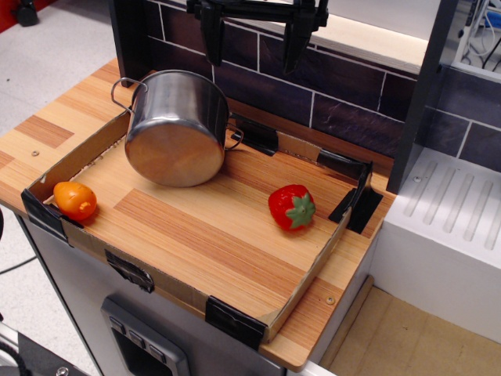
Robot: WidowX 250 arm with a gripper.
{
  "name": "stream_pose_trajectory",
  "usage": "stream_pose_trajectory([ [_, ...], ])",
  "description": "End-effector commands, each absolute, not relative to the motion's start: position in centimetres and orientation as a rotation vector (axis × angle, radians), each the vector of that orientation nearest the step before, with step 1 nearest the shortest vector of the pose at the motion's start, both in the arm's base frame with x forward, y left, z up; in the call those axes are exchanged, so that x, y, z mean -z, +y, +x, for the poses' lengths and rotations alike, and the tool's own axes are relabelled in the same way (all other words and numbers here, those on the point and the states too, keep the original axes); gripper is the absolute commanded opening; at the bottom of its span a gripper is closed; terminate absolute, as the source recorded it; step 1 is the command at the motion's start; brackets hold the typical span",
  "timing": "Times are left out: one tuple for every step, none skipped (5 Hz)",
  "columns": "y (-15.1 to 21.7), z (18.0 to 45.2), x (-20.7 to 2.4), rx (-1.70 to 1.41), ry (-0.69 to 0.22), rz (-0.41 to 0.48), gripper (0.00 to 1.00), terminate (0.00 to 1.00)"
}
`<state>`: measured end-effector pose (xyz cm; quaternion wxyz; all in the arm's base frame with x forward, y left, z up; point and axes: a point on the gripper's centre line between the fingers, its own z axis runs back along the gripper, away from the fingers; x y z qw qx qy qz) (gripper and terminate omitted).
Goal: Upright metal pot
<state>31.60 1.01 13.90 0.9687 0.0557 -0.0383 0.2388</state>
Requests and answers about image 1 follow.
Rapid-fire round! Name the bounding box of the dark grey vertical post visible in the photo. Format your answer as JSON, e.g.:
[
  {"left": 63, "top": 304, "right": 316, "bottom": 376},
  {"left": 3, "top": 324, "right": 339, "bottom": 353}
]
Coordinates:
[{"left": 387, "top": 1, "right": 458, "bottom": 193}]

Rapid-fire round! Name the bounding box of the cardboard fence with black tape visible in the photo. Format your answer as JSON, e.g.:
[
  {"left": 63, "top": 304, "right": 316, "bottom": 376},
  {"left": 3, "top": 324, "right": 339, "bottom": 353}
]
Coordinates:
[{"left": 23, "top": 114, "right": 393, "bottom": 360}]

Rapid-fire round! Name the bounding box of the shiny metal pot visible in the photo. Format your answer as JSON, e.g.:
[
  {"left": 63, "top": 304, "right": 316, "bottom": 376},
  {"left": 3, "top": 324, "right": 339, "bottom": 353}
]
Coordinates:
[{"left": 115, "top": 70, "right": 244, "bottom": 187}]

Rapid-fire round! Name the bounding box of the red toy strawberry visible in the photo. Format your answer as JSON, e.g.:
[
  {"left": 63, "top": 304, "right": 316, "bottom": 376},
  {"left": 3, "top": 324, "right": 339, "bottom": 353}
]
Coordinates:
[{"left": 268, "top": 184, "right": 316, "bottom": 231}]

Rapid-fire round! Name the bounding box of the orange toy fruit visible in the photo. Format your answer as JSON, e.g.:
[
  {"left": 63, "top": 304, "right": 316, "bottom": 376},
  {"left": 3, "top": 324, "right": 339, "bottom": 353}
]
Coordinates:
[{"left": 53, "top": 181, "right": 97, "bottom": 221}]

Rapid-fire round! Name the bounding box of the grey oven control panel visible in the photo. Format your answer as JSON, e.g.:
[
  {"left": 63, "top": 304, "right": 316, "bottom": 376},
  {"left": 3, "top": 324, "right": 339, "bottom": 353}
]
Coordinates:
[{"left": 101, "top": 298, "right": 190, "bottom": 375}]

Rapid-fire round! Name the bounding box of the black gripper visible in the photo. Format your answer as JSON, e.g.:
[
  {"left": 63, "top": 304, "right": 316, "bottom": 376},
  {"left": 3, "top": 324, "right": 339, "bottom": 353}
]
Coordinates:
[{"left": 186, "top": 1, "right": 329, "bottom": 74}]

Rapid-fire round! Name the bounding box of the white toy sink drainboard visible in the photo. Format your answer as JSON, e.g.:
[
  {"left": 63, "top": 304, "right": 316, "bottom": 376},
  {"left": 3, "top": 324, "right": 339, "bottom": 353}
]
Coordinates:
[{"left": 369, "top": 149, "right": 500, "bottom": 342}]

